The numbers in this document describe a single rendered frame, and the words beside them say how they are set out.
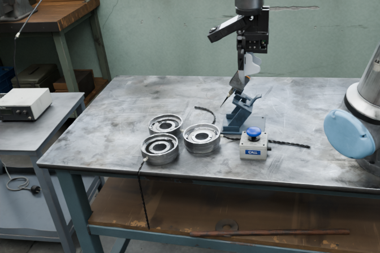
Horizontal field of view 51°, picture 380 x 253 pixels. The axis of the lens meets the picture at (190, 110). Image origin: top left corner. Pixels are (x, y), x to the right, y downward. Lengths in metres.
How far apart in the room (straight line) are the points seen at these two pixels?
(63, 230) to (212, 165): 0.90
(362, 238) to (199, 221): 0.47
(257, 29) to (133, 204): 0.70
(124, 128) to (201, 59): 1.59
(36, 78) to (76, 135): 1.64
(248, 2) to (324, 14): 1.63
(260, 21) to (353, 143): 0.39
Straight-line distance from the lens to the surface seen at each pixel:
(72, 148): 1.24
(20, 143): 1.61
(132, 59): 2.96
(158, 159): 1.07
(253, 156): 1.07
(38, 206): 2.04
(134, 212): 1.34
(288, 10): 2.61
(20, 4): 2.67
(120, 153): 1.17
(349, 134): 0.87
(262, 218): 1.27
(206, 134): 1.14
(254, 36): 1.05
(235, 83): 1.14
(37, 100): 1.73
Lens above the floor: 1.45
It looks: 29 degrees down
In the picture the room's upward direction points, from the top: 6 degrees counter-clockwise
